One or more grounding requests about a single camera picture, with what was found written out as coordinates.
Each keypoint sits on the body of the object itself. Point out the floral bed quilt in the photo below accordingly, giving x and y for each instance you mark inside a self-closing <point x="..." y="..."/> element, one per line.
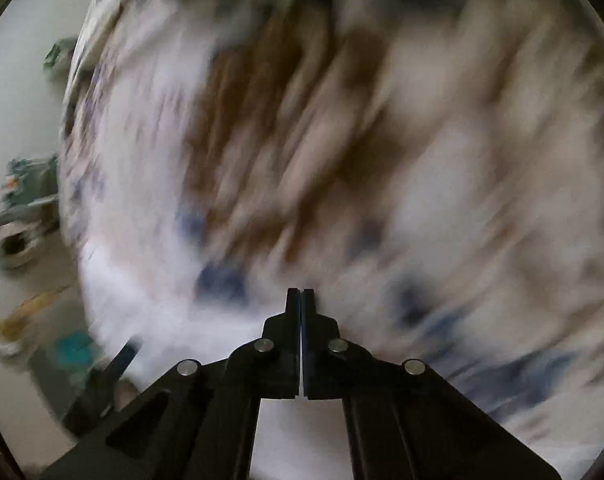
<point x="432" y="169"/>

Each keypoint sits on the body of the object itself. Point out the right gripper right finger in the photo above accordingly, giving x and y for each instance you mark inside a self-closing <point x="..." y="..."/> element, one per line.
<point x="404" y="421"/>

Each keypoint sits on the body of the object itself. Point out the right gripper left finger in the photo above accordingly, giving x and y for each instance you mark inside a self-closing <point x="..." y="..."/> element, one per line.
<point x="196" y="421"/>

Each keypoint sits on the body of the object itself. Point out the teal storage rack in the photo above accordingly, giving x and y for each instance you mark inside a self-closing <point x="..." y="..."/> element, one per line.
<point x="31" y="182"/>

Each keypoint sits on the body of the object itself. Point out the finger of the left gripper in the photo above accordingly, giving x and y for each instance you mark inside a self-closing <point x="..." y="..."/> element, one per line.
<point x="96" y="400"/>

